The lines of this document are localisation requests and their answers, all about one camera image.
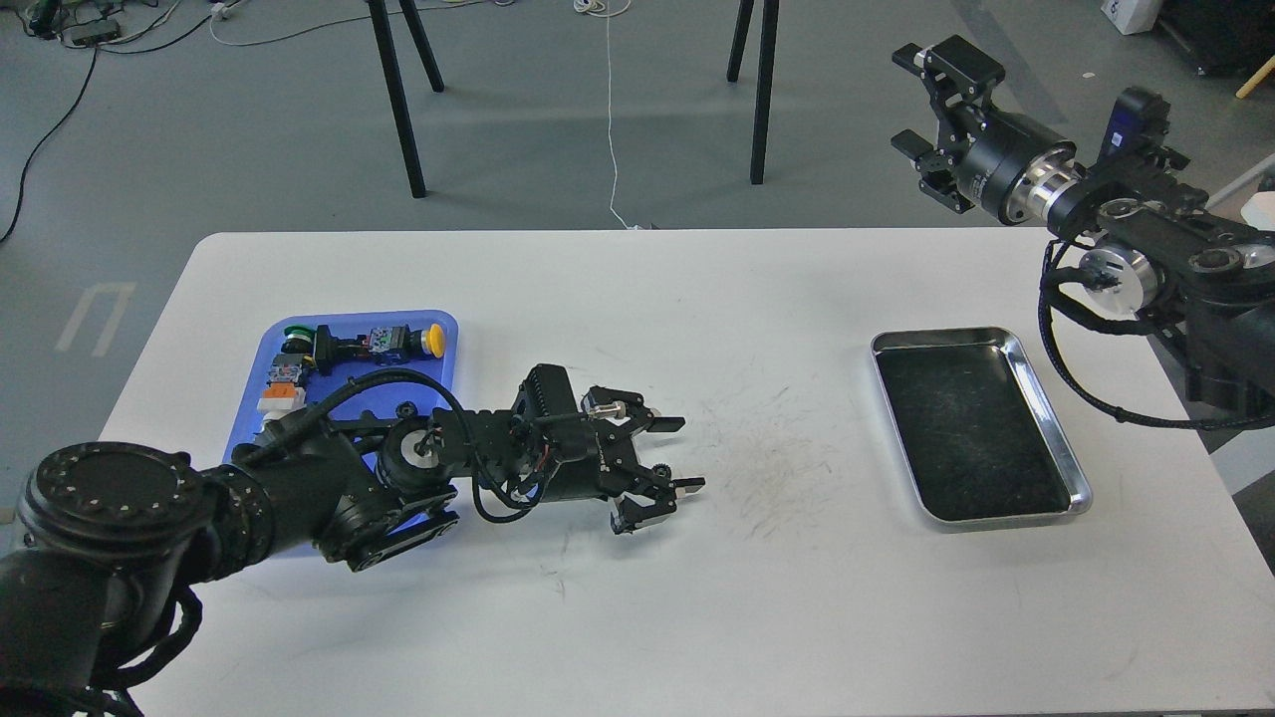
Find white chair frame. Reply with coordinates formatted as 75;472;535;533
1206;151;1274;230

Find black tripod legs left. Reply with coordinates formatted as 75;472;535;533
366;1;445;199

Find black tripod legs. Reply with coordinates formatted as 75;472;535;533
366;1;445;199
727;1;780;185

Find silver industrial part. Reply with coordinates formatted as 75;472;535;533
254;353;312;435

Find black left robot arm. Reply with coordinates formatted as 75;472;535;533
1;364;705;716

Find green push button switch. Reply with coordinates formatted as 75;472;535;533
278;324;316;362

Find white cable on floor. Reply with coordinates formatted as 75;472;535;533
572;0;646;231

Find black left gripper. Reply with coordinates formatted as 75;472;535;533
543;387;706;535

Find black tripod legs right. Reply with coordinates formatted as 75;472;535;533
727;1;780;185

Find yellow push button switch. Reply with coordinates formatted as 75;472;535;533
312;324;448;373

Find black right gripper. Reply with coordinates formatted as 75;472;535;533
890;34;1081;225

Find black cables on floor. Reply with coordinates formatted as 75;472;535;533
0;0;240;246

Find silver metal tray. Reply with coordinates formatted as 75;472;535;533
871;327;1093;529

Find blue plastic tray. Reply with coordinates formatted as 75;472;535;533
224;310;459;572

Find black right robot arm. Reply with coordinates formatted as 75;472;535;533
893;34;1274;431

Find white box on floor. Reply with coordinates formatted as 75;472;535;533
1099;0;1164;36

